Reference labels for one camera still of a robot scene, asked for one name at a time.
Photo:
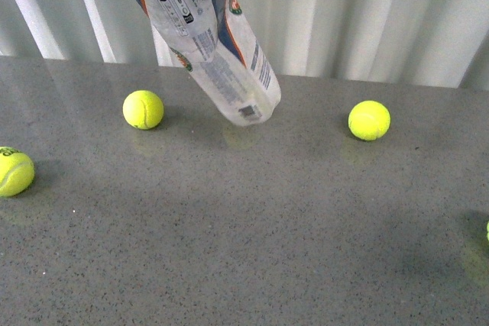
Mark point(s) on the clear plastic tennis ball can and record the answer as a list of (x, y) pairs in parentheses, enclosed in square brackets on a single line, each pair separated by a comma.
[(215, 43)]

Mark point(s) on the yellow tennis ball left middle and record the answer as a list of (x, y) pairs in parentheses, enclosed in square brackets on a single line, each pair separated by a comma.
[(143, 109)]

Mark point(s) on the plain yellow tennis ball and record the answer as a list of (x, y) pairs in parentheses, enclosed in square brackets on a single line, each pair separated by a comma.
[(369, 120)]

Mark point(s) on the yellow tennis ball far left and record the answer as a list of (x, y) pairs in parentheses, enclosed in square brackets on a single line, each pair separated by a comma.
[(17, 171)]

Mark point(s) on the white pleated curtain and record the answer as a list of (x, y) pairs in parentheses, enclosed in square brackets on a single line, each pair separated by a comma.
[(419, 42)]

